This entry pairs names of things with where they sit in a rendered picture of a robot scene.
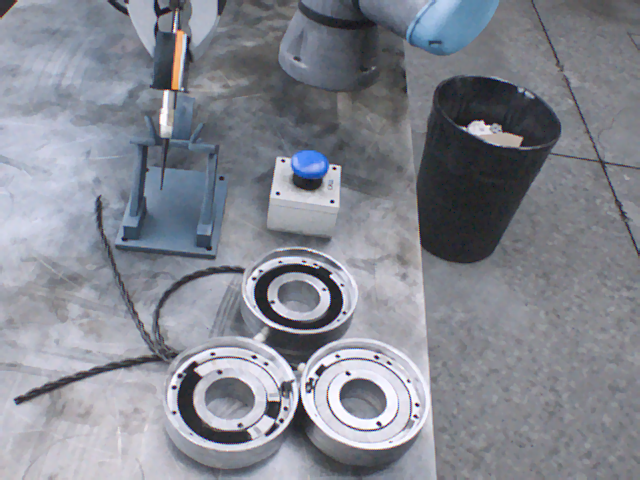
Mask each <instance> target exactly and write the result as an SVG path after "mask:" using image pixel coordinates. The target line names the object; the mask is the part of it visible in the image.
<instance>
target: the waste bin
mask: <svg viewBox="0 0 640 480"><path fill-rule="evenodd" d="M482 120H483V122H484V124H485V125H490V126H491V125H492V124H493V123H496V124H497V125H498V126H501V131H502V133H508V134H511V135H515V136H518V137H521V138H523V139H522V142H521V144H520V147H513V146H506V145H500V144H496V143H493V142H489V141H486V140H484V139H481V138H479V137H476V136H474V134H472V133H470V132H468V131H467V130H465V129H463V128H462V127H466V128H467V127H468V126H469V124H471V123H472V122H474V121H482ZM460 126H461V127H460ZM560 134H561V123H560V120H559V118H558V117H557V115H556V114H555V112H554V111H553V110H552V109H551V107H550V106H549V105H548V104H547V103H546V102H545V101H544V100H542V99H541V98H540V97H539V96H537V95H536V94H534V92H532V91H531V90H529V89H527V88H525V87H523V86H521V85H518V84H516V83H513V82H510V81H507V80H504V79H500V78H496V77H491V76H484V75H472V74H461V75H456V76H452V77H449V78H447V79H445V80H443V81H442V82H441V83H439V84H438V86H437V87H436V89H435V91H434V94H433V98H432V107H431V111H430V114H429V117H428V121H427V132H426V140H425V144H424V150H423V154H422V158H421V163H420V167H419V172H418V176H417V181H416V196H417V210H418V224H419V237H420V244H421V246H422V247H423V248H424V249H426V250H427V251H428V252H430V253H432V254H434V255H437V256H439V257H441V258H444V259H447V260H451V261H456V262H475V261H480V260H484V259H486V258H488V257H489V256H491V255H492V254H493V253H494V251H495V250H496V248H497V245H498V244H499V242H500V240H501V238H502V237H503V235H504V233H505V231H506V230H507V228H508V226H509V224H510V222H511V221H512V219H513V217H514V215H515V214H516V212H517V210H518V208H519V206H520V204H521V202H522V200H523V199H524V197H525V195H526V193H527V191H528V190H529V188H530V186H531V184H532V183H533V182H534V180H535V179H536V177H537V176H538V174H539V173H540V172H541V169H542V167H543V166H544V164H545V162H546V161H547V159H548V157H549V156H550V154H551V152H552V149H553V147H554V146H555V145H556V144H557V142H558V141H559V139H560Z"/></svg>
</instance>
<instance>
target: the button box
mask: <svg viewBox="0 0 640 480"><path fill-rule="evenodd" d="M290 165H291V159H287V158H279V157H277V160H276V166H275V172H274V178H273V184H272V191H271V196H270V204H269V212H268V221H267V230H273V231H280V232H288V233H295V234H301V235H308V236H316V237H323V238H330V239H331V238H332V235H333V230H334V226H335V221H336V215H337V211H338V203H339V183H340V166H334V165H329V170H328V173H327V174H326V175H325V176H324V177H321V178H318V179H312V181H304V180H303V179H302V177H301V176H299V175H297V174H296V173H294V172H293V171H292V169H291V166H290Z"/></svg>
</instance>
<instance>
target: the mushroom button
mask: <svg viewBox="0 0 640 480"><path fill-rule="evenodd" d="M290 166H291V169H292V171H293V172H294V173H296V174H297V175H299V176H301V177H302V179H303V180H304V181H312V179H318V178H321V177H324V176H325V175H326V174H327V173H328V170H329V163H328V160H327V159H326V156H325V155H323V154H322V153H320V152H318V151H313V150H301V151H298V152H296V153H295V154H294V155H293V157H292V159H291V165H290Z"/></svg>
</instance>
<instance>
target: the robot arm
mask: <svg viewBox="0 0 640 480"><path fill-rule="evenodd" d="M189 1H190V3H191V9H192V12H191V14H190V18H189V21H188V25H189V28H190V31H191V38H190V41H189V44H188V52H189V56H190V61H191V62H192V63H196V62H197V61H198V60H199V59H200V57H201V56H202V55H203V54H204V52H205V51H206V49H207V48H208V46H209V44H210V42H211V40H212V37H213V34H214V32H215V29H216V27H217V24H219V21H220V19H221V16H222V14H223V11H224V8H225V6H226V3H227V0H189ZM124 3H125V4H126V5H127V8H128V11H129V14H130V16H131V19H132V21H133V24H134V26H135V28H136V30H137V32H138V36H139V38H140V40H141V42H142V43H143V45H144V46H145V48H146V49H147V51H148V52H149V54H150V55H151V57H152V58H154V56H155V54H154V53H155V43H156V42H155V40H156V36H157V31H158V30H160V29H159V24H158V19H159V17H160V13H161V9H160V6H159V4H158V0H124ZM498 5H499V0H298V5H297V10H296V12H295V14H294V16H293V18H292V20H291V22H290V24H289V26H288V28H287V30H286V32H285V34H284V36H283V39H282V41H281V44H280V52H279V63H280V65H281V67H282V69H283V70H284V71H285V72H286V73H287V74H288V75H289V76H291V77H292V78H294V79H295V80H297V81H299V82H301V83H303V84H305V85H308V86H311V87H315V88H319V89H323V90H329V91H356V90H361V89H364V88H367V87H369V86H371V85H372V84H374V83H375V82H376V81H377V80H378V78H379V75H380V71H381V66H382V50H381V41H380V31H379V25H380V26H382V27H384V28H386V29H387V30H389V31H391V32H393V33H395V34H397V35H399V37H400V38H402V39H404V40H406V41H407V42H408V44H409V45H411V46H413V47H416V48H420V49H422V50H424V51H426V52H428V53H430V54H432V55H436V56H447V55H451V54H454V53H456V52H458V51H460V50H461V49H463V48H464V47H465V46H467V45H468V44H469V43H470V42H472V41H473V40H474V39H475V38H476V37H477V36H478V35H479V34H480V32H481V31H482V30H483V29H484V28H485V26H487V24H488V23H489V22H490V20H491V18H492V17H493V15H494V13H495V11H496V10H497V7H498Z"/></svg>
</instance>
